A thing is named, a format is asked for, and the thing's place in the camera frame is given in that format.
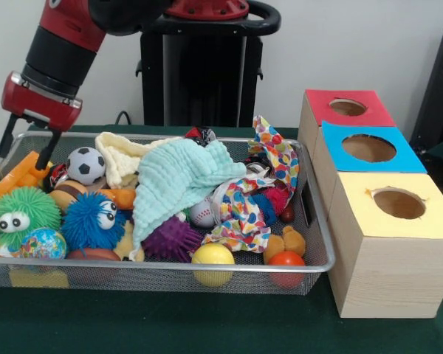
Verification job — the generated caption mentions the red orange ball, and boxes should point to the red orange ball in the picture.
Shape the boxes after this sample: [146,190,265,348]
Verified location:
[268,251,306,289]

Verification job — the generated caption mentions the black panel stand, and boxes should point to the black panel stand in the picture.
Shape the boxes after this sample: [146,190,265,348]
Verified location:
[408,24,443,150]

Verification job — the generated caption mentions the globe print ball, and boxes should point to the globe print ball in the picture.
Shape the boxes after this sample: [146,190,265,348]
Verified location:
[20,227,67,260]

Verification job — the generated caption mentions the wooden three-hole box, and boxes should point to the wooden three-hole box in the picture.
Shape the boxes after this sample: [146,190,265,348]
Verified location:
[297,88,443,319]

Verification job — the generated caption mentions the small soccer ball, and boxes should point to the small soccer ball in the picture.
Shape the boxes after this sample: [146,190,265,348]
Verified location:
[66,146,107,185]

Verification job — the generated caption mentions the blue spiky ball with eyes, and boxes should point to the blue spiky ball with eyes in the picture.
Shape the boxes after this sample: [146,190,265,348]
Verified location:
[61,191,127,251]

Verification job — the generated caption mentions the dark green tablecloth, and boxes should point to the dark green tablecloth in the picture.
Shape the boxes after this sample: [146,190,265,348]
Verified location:
[0,124,443,354]

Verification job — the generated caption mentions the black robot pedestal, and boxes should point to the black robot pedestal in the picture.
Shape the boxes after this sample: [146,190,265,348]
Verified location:
[128,0,282,128]

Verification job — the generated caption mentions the mint green cloth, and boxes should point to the mint green cloth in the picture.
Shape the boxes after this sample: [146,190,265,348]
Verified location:
[128,139,247,262]

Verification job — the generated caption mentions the polka dot cloth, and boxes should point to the polka dot cloth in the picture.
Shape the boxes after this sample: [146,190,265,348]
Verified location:
[202,116,302,254]

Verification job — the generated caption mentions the orange ladder-shaped block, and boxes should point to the orange ladder-shaped block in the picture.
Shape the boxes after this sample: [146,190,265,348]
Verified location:
[0,150,55,217]

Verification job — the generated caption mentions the cream waffle cloth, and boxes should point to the cream waffle cloth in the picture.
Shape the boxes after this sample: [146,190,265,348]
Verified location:
[95,131,182,189]

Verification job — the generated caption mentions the yellow ball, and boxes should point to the yellow ball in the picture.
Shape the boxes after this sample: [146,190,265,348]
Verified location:
[190,243,236,288]

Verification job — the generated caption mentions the wire mesh bin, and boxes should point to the wire mesh bin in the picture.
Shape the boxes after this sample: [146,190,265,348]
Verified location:
[0,131,336,297]

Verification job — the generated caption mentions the purple knobbly toy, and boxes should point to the purple knobbly toy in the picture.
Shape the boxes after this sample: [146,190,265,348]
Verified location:
[142,215,204,263]

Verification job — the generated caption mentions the crushed soda can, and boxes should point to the crushed soda can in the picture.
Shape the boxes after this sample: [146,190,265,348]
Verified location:
[186,126,217,148]

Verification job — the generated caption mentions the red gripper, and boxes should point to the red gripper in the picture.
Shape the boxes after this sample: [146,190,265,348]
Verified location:
[0,71,83,171]

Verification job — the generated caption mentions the green spiky ball with eyes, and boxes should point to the green spiky ball with eyes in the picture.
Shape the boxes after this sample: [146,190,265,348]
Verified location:
[0,186,62,251]

